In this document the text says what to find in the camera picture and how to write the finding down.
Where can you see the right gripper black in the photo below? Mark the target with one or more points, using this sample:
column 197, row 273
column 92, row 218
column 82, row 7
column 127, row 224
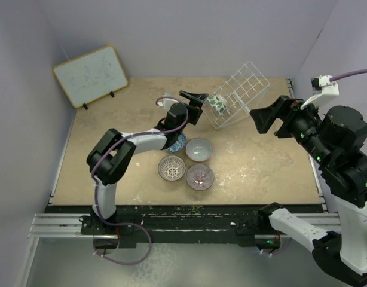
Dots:
column 285, row 107

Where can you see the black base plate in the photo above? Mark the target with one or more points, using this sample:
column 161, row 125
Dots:
column 179, row 224

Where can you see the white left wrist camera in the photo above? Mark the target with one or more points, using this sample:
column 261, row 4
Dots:
column 166, row 101

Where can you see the blue floral pattern bowl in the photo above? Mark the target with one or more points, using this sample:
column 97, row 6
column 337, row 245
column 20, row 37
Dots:
column 179, row 144

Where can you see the brown wheel pattern bowl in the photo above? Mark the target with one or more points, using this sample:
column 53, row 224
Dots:
column 171, row 168

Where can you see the small whiteboard yellow frame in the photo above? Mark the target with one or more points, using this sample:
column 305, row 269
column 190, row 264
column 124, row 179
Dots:
column 89, row 77

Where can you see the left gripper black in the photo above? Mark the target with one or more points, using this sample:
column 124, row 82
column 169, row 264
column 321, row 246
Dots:
column 196, row 103

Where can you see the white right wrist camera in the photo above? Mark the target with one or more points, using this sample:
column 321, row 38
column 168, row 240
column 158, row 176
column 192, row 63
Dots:
column 325, row 90

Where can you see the green leaf pattern bowl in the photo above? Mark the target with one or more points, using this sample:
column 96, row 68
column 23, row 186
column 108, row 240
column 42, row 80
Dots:
column 218, row 103

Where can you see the aluminium frame rail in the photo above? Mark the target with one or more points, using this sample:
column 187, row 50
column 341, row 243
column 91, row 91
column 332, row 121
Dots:
column 56, row 225

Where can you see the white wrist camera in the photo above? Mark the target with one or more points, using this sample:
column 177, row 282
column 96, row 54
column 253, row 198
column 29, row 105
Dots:
column 325, row 90
column 166, row 101

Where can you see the white wire dish rack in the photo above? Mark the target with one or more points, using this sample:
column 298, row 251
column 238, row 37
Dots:
column 242, row 90

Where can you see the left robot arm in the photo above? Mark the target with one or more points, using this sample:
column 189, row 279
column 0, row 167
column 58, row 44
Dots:
column 110, row 158

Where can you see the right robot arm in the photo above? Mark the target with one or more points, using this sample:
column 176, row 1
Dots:
column 334, row 142

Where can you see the grey dotted red-rim bowl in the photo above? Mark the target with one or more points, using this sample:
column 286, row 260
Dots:
column 199, row 149

